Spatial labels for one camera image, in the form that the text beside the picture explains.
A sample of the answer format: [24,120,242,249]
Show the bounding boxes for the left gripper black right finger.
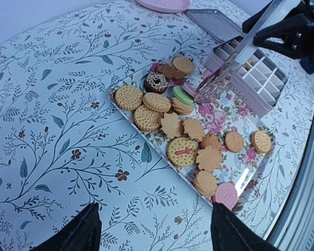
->
[210,202,279,251]

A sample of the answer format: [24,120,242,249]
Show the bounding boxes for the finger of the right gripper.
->
[253,14,308,60]

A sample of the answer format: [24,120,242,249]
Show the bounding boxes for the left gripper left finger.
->
[33,203,102,250]

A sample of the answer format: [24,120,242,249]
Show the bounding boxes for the compartment tin box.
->
[204,36,288,118]

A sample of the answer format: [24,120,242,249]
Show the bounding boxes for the floral cookie tray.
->
[109,57,275,210]

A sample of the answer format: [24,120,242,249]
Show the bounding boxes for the metal tongs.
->
[194,0,301,105]

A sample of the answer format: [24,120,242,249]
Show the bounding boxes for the dark blue cup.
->
[300,58,314,75]

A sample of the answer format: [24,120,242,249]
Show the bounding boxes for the pink round cookie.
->
[214,182,238,210]

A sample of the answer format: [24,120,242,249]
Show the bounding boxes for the metal tin lid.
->
[185,9,245,44]

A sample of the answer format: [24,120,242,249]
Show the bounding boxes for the floral tablecloth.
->
[0,0,314,251]

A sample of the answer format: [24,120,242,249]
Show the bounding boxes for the round cream sandwich cookie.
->
[251,131,271,154]

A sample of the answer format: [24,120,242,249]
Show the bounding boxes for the round biscuit top right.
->
[172,57,194,75]

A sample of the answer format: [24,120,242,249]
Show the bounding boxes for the pink sandwich cookie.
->
[183,83,197,98]

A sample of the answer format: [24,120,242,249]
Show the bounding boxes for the green sandwich cookie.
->
[172,86,194,105]

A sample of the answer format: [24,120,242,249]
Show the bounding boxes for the pink plate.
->
[136,0,190,13]

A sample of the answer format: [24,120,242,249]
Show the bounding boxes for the chocolate sprinkle donut cookie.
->
[143,73,169,94]

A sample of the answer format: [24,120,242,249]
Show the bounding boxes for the front aluminium rail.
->
[267,117,314,250]

